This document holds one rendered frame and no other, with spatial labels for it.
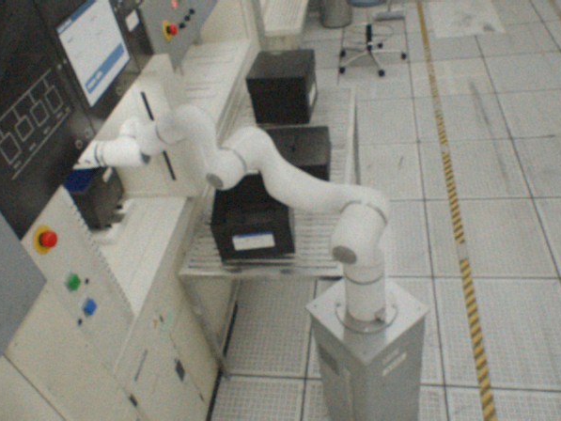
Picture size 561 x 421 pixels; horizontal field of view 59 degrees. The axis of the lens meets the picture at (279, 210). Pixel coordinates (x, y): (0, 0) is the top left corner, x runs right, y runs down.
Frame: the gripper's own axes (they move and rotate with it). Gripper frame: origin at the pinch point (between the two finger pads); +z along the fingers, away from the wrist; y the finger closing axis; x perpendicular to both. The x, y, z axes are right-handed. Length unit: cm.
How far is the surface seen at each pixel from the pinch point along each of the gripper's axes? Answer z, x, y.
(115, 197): -9.4, -22.6, 3.6
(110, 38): -30.7, 36.2, 5.2
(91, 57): -31.4, 36.6, -7.3
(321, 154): -80, -33, 45
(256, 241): -63, -35, -4
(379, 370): -107, -55, -37
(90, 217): -7.8, -19.6, -10.3
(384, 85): -97, -119, 256
